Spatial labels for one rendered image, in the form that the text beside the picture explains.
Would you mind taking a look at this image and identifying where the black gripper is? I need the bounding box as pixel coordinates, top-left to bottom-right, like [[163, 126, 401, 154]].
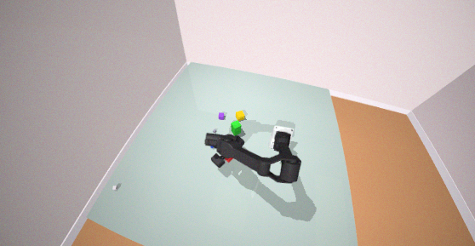
[[211, 138, 244, 168]]

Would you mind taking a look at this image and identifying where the yellow block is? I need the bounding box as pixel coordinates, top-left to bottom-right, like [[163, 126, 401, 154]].
[[236, 111, 244, 121]]

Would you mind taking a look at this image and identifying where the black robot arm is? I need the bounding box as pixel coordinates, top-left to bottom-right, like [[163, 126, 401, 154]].
[[205, 131, 301, 184]]

